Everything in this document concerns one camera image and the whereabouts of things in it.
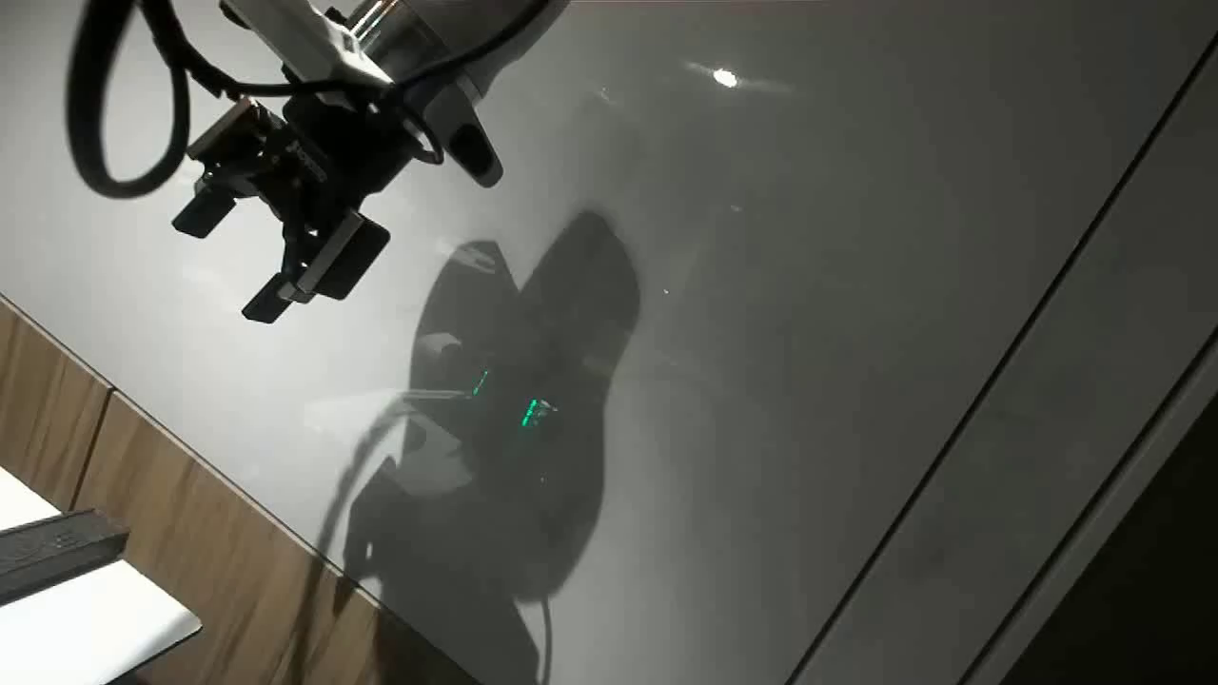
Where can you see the black foam whiteboard eraser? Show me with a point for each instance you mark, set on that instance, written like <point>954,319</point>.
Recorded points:
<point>57,554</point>

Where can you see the narrow glass whiteboard panel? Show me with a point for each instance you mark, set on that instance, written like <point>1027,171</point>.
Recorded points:
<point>1014,509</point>

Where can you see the white platform board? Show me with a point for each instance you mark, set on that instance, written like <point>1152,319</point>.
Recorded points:
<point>88,629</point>

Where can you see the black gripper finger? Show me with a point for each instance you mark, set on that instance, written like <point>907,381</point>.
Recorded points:
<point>232,154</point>
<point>330,254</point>

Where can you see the large glass whiteboard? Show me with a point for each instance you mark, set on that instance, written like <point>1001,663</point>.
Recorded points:
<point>763,319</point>

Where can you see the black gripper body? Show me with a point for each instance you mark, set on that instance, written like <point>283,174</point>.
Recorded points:
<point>363,138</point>

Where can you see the wooden wall panel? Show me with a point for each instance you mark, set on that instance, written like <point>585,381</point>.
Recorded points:
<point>190,535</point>

